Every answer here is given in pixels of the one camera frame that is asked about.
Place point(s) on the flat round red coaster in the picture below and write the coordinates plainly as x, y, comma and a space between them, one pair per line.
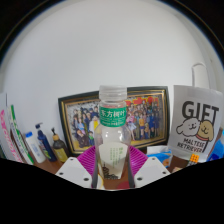
122, 185

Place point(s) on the white package green stripes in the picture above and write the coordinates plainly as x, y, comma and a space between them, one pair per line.
20, 143

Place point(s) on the orange puzzle cube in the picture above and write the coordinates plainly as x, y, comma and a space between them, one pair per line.
194, 158

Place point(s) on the blue and white box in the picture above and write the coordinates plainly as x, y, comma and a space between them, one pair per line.
160, 156

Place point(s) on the framed group picture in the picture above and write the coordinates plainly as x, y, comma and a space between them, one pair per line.
83, 123

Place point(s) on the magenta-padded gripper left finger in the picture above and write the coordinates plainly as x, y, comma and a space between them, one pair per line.
72, 170

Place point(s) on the white package pink lettering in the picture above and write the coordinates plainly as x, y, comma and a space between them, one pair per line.
8, 140

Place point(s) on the white bottle blue cap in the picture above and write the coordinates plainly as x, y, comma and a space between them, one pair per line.
34, 148

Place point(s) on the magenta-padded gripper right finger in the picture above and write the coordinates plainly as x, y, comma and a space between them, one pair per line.
151, 170

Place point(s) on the clear drink bottle green label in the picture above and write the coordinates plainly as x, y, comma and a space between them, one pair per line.
112, 133

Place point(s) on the dark blue pump bottle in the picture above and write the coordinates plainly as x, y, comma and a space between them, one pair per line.
45, 143

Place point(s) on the dark bottle yellow label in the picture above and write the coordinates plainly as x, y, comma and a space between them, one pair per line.
60, 148

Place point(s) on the white paper gift bag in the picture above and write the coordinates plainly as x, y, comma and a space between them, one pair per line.
195, 126

